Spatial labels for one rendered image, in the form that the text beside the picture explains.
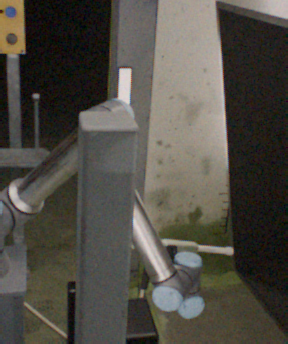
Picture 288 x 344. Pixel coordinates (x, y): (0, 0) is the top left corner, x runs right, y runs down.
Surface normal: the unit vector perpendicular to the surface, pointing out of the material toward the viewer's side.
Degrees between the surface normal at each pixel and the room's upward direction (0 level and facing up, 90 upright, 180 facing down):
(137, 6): 90
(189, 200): 90
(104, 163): 90
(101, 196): 90
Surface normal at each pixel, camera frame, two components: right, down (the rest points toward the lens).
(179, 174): 0.21, 0.38
